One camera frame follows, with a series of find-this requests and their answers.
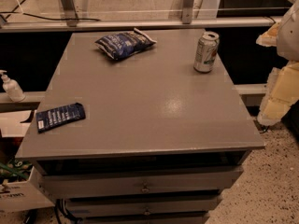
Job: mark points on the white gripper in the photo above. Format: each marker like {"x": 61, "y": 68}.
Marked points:
{"x": 290, "y": 36}

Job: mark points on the blue chip bag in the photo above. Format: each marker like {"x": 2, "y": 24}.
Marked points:
{"x": 124, "y": 44}

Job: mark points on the blue rxbar blueberry wrapper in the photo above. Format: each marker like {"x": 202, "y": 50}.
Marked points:
{"x": 59, "y": 116}

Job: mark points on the silver soda can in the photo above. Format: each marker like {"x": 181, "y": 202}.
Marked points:
{"x": 207, "y": 48}

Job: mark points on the grey drawer cabinet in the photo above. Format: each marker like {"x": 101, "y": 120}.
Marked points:
{"x": 159, "y": 142}

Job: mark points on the white pump sanitizer bottle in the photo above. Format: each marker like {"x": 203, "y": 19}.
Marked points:
{"x": 11, "y": 87}

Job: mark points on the white cardboard box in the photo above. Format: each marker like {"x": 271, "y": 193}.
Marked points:
{"x": 17, "y": 193}

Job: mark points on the right metal bracket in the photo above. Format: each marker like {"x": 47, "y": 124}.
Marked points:
{"x": 187, "y": 8}

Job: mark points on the metal bracket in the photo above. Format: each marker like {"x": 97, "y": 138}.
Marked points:
{"x": 187, "y": 8}
{"x": 70, "y": 13}

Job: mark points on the left metal bracket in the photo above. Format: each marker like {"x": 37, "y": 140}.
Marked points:
{"x": 70, "y": 13}

